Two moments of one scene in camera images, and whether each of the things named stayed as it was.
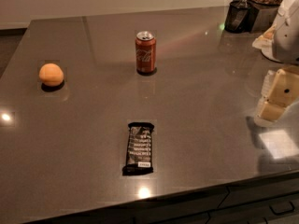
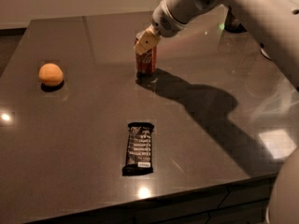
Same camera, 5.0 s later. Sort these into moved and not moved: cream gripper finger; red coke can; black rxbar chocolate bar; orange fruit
Moved: cream gripper finger
Not moved: orange fruit; red coke can; black rxbar chocolate bar
